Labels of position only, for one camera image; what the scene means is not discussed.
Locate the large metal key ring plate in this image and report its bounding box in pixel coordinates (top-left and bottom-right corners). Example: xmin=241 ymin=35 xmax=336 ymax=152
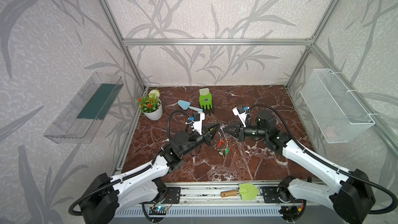
xmin=216 ymin=131 xmax=230 ymax=159

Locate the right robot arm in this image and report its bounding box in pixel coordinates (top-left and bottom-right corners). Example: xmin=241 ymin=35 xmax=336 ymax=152
xmin=224 ymin=106 xmax=375 ymax=224

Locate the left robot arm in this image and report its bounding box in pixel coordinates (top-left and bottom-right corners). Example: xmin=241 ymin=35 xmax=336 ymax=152
xmin=68 ymin=123 xmax=220 ymax=224

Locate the green black garden glove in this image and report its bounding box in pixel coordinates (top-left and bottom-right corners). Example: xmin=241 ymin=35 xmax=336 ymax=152
xmin=199 ymin=88 xmax=214 ymax=115

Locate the light blue toy trowel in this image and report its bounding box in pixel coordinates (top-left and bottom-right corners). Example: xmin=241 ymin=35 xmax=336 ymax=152
xmin=177 ymin=100 xmax=203 ymax=112

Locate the potted plant white pot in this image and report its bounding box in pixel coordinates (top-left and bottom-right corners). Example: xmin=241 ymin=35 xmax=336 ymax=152
xmin=136 ymin=89 xmax=163 ymax=121

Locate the green lit circuit board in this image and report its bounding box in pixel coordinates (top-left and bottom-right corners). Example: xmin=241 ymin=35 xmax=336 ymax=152
xmin=149 ymin=206 xmax=171 ymax=216

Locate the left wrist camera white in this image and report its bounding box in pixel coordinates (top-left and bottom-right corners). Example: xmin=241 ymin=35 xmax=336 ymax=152
xmin=189 ymin=112 xmax=205 ymax=135

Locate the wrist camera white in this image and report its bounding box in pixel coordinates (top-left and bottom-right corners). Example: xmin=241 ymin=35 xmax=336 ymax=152
xmin=232 ymin=106 xmax=250 ymax=127
xmin=189 ymin=112 xmax=205 ymax=135

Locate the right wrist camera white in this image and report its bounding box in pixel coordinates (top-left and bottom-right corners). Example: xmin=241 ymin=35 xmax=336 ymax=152
xmin=232 ymin=106 xmax=250 ymax=127

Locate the green toy shovel wooden handle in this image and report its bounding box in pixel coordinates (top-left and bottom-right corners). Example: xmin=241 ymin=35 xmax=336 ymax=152
xmin=221 ymin=183 xmax=259 ymax=201

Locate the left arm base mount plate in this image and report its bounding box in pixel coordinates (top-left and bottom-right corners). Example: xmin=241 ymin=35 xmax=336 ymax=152
xmin=162 ymin=187 xmax=181 ymax=204

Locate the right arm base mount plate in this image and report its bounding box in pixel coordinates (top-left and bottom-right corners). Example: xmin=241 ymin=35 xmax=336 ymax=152
xmin=259 ymin=186 xmax=281 ymax=204

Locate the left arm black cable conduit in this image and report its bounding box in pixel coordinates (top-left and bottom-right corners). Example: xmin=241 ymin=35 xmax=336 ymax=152
xmin=68 ymin=110 xmax=191 ymax=217

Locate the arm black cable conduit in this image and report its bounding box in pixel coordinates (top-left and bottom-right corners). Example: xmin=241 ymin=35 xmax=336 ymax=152
xmin=248 ymin=104 xmax=398 ymax=215
xmin=68 ymin=110 xmax=191 ymax=217

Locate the white wire mesh basket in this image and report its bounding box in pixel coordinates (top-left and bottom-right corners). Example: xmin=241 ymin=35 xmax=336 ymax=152
xmin=301 ymin=68 xmax=375 ymax=144

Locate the clear acrylic wall shelf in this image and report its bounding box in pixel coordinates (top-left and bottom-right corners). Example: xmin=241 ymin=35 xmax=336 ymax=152
xmin=44 ymin=72 xmax=124 ymax=144

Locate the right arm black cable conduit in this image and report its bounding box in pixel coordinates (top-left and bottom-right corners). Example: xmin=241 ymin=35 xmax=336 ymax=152
xmin=248 ymin=104 xmax=398 ymax=215

